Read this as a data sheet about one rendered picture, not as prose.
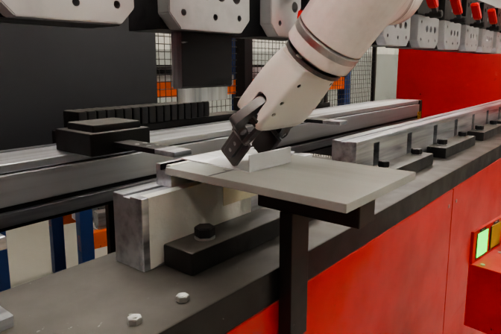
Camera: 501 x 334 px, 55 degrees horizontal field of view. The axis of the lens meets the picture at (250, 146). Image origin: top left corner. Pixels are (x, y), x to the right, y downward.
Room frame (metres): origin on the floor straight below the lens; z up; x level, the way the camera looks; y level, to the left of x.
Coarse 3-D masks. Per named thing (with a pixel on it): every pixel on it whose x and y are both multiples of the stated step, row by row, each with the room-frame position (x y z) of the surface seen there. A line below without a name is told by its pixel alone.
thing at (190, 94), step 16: (176, 32) 0.65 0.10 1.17; (192, 32) 0.66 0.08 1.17; (176, 48) 0.65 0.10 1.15; (192, 48) 0.66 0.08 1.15; (208, 48) 0.68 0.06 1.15; (224, 48) 0.71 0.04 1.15; (176, 64) 0.65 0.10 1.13; (192, 64) 0.66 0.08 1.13; (208, 64) 0.68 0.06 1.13; (224, 64) 0.71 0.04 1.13; (176, 80) 0.65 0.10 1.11; (192, 80) 0.66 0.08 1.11; (208, 80) 0.68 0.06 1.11; (224, 80) 0.71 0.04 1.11; (192, 96) 0.67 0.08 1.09; (208, 96) 0.69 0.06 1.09; (224, 96) 0.72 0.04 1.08
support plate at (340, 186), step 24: (168, 168) 0.60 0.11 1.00; (192, 168) 0.60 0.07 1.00; (216, 168) 0.60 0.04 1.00; (288, 168) 0.60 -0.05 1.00; (312, 168) 0.60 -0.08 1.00; (336, 168) 0.60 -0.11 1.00; (360, 168) 0.60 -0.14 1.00; (384, 168) 0.60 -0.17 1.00; (264, 192) 0.50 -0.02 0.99; (288, 192) 0.48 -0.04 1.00; (312, 192) 0.48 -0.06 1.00; (336, 192) 0.48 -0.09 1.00; (360, 192) 0.48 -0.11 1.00; (384, 192) 0.51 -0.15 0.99
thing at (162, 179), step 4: (252, 148) 0.75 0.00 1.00; (168, 160) 0.65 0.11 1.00; (172, 160) 0.65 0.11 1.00; (176, 160) 0.65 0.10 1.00; (180, 160) 0.66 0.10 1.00; (184, 160) 0.66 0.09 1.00; (156, 164) 0.64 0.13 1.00; (160, 164) 0.63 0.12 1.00; (164, 164) 0.64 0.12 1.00; (168, 164) 0.64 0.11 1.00; (156, 168) 0.64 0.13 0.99; (160, 168) 0.63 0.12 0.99; (164, 168) 0.64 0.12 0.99; (160, 172) 0.63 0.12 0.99; (164, 172) 0.63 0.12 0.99; (160, 176) 0.63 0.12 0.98; (164, 176) 0.63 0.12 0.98; (168, 176) 0.62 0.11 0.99; (160, 180) 0.63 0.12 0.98; (164, 180) 0.63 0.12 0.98; (168, 180) 0.62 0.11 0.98; (160, 184) 0.63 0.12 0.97; (164, 184) 0.63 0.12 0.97; (168, 184) 0.62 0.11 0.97
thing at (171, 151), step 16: (64, 128) 0.82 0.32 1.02; (80, 128) 0.79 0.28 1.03; (96, 128) 0.77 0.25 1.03; (112, 128) 0.79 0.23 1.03; (128, 128) 0.82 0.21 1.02; (144, 128) 0.83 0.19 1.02; (64, 144) 0.80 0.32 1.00; (80, 144) 0.77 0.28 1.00; (96, 144) 0.76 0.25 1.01; (112, 144) 0.78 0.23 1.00; (128, 144) 0.76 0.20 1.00; (144, 144) 0.76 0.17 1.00
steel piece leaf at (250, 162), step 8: (264, 152) 0.60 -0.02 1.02; (272, 152) 0.61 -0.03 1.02; (280, 152) 0.62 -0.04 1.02; (288, 152) 0.63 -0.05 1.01; (200, 160) 0.64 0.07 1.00; (208, 160) 0.64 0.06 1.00; (216, 160) 0.64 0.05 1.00; (224, 160) 0.64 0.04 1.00; (248, 160) 0.58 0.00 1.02; (256, 160) 0.59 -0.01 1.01; (264, 160) 0.60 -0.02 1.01; (272, 160) 0.61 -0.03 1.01; (280, 160) 0.62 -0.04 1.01; (288, 160) 0.63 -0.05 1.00; (232, 168) 0.59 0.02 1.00; (240, 168) 0.59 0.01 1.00; (248, 168) 0.58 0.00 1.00; (256, 168) 0.59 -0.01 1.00; (264, 168) 0.60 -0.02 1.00
